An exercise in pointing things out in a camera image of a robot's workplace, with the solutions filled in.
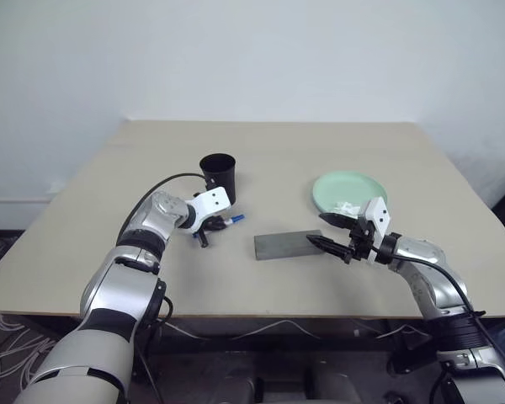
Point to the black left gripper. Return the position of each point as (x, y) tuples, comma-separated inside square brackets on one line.
[(209, 225)]

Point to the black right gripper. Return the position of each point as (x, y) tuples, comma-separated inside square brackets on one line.
[(362, 244)]

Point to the blue marker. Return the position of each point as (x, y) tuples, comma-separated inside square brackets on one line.
[(237, 219)]

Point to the pale green plate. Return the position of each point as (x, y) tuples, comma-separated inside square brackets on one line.
[(345, 187)]

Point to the grey glasses case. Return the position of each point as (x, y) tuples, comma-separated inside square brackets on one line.
[(286, 245)]

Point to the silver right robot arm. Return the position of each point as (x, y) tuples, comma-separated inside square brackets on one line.
[(425, 252)]

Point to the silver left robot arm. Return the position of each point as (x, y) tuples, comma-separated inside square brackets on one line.
[(109, 294)]

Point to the black plastic cup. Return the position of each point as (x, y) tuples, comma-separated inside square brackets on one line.
[(219, 172)]

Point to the white crumpled paper bits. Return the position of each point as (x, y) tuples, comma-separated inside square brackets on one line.
[(346, 207)]

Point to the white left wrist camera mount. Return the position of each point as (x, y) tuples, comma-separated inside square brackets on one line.
[(212, 202)]

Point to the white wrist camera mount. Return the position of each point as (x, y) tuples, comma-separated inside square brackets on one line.
[(379, 212), (212, 202)]

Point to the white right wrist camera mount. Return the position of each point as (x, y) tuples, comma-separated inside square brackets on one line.
[(379, 212)]

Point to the black table frame bracket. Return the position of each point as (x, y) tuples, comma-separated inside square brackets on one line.
[(412, 355)]

